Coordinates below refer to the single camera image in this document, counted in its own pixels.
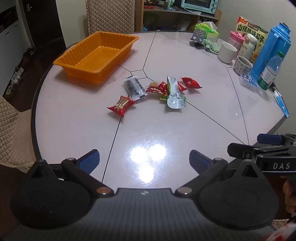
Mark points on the teal toaster oven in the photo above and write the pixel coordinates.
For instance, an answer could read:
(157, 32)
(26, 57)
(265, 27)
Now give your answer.
(198, 5)

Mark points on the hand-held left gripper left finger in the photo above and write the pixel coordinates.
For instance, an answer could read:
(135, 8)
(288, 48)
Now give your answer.
(89, 161)

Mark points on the dark door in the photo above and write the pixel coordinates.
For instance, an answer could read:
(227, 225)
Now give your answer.
(41, 18)

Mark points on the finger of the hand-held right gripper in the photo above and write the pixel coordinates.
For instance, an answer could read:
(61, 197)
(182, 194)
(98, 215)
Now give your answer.
(240, 150)
(269, 138)

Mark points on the beige quilted chair back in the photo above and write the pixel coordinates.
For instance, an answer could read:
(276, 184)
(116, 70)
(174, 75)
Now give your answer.
(108, 16)

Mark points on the person's right hand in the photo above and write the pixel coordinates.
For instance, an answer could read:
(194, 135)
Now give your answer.
(290, 197)

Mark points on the white cabinet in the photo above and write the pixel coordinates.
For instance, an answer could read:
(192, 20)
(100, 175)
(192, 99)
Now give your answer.
(7, 46)

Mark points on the orange plastic tray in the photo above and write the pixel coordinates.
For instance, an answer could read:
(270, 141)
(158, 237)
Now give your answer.
(101, 58)

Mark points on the silver foil snack pouch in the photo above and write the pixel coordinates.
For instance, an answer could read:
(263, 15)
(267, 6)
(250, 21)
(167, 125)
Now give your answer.
(174, 95)

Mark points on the row of shoes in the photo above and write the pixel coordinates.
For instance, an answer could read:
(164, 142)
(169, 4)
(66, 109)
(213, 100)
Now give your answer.
(17, 74)

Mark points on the green cloth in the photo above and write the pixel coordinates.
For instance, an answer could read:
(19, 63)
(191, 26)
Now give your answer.
(211, 47)

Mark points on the white bottle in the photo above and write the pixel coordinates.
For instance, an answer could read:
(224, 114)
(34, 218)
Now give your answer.
(246, 47)

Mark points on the clear water bottle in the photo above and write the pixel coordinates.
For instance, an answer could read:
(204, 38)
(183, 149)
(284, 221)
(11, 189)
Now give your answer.
(269, 71)

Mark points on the yellow green snack packet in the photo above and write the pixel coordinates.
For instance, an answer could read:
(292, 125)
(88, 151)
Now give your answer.
(164, 97)

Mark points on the small red snack packet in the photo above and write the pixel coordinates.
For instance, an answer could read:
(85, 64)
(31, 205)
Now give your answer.
(181, 87)

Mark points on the silver snack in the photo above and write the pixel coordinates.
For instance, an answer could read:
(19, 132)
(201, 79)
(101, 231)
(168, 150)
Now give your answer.
(133, 88)

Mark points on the large red snack packet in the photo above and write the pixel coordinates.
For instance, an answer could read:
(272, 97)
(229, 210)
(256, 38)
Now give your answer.
(190, 82)

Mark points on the green tissue box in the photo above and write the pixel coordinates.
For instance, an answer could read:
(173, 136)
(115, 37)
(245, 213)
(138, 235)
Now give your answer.
(211, 36)

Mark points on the white mug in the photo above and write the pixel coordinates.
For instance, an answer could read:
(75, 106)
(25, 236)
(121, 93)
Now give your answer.
(226, 54)

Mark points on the sunflower seed bag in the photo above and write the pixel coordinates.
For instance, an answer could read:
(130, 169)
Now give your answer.
(248, 26)

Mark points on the clear plastic packet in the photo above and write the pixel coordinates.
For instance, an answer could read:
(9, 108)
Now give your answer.
(248, 81)

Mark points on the wooden shelf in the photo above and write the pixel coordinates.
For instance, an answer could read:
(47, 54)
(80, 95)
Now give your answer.
(139, 14)

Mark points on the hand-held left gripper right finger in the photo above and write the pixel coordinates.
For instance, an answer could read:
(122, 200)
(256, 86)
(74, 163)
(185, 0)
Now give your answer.
(198, 161)

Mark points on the patterned mug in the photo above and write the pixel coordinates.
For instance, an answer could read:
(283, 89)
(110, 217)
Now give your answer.
(241, 68)

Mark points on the dark red snack packet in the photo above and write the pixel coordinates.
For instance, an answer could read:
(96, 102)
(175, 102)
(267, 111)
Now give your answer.
(162, 86)

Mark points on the grey phone stand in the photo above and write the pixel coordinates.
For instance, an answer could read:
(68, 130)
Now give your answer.
(198, 34)

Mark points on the pink cup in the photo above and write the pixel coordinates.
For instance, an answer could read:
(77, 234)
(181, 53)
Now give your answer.
(235, 40)

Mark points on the red gold candy packet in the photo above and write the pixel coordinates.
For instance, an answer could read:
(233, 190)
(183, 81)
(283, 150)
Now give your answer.
(121, 105)

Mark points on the blue thermos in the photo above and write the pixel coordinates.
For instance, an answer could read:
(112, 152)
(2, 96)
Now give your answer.
(270, 46)

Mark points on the shiny red snack packet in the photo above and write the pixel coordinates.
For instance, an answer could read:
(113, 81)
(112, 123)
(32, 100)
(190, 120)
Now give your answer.
(153, 89)

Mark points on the blue box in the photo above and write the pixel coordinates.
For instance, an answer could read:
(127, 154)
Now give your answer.
(283, 105)

